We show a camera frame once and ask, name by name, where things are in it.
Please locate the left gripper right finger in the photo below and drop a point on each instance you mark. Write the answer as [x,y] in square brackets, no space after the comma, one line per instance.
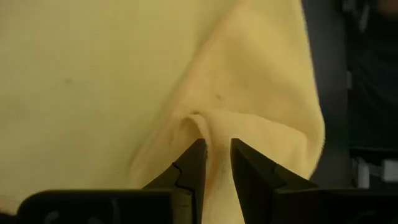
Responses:
[280,202]

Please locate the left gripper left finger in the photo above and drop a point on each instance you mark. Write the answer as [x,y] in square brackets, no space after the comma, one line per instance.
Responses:
[174,199]

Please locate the yellow microfiber towel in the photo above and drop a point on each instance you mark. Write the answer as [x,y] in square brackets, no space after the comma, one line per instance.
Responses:
[93,77]

